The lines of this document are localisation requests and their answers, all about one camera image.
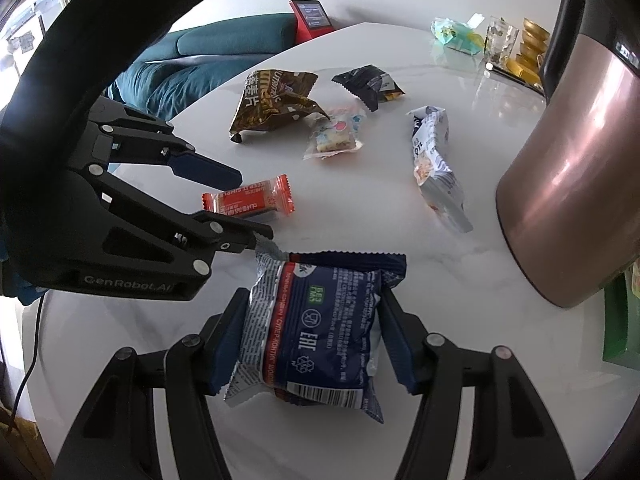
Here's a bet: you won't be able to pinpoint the orange candy wrapper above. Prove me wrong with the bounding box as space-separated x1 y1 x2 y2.
202 174 295 218

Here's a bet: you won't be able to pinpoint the brown oat snack bag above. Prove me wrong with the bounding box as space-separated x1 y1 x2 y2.
229 70 329 143

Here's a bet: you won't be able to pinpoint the dark blue snack packet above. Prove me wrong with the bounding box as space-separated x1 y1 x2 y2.
224 248 407 422

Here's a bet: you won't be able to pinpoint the pink clear candy packet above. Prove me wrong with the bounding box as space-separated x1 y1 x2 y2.
303 105 367 160

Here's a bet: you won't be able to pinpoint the black snack packet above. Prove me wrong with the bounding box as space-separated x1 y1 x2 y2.
332 64 405 112

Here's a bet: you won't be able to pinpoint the white blue long snack packet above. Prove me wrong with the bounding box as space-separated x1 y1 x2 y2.
408 105 473 233

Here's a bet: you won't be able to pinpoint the teal sofa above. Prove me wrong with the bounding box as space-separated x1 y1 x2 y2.
105 13 296 122

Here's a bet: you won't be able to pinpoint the green snack tray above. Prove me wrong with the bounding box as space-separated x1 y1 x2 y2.
603 260 639 370

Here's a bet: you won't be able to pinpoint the red smart display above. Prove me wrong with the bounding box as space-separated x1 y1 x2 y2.
290 0 335 44

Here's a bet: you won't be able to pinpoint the rose gold electric kettle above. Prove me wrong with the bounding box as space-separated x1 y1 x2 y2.
496 0 639 308

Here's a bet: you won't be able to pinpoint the green tissue pack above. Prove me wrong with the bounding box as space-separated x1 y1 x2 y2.
431 18 485 55

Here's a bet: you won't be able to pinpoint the gold stacked tins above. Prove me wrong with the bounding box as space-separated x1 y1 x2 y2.
506 18 550 91

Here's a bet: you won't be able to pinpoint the clear glass jar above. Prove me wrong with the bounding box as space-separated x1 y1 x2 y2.
484 16 520 68

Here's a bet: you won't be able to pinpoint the black cable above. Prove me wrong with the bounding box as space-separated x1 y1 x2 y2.
5 292 48 436

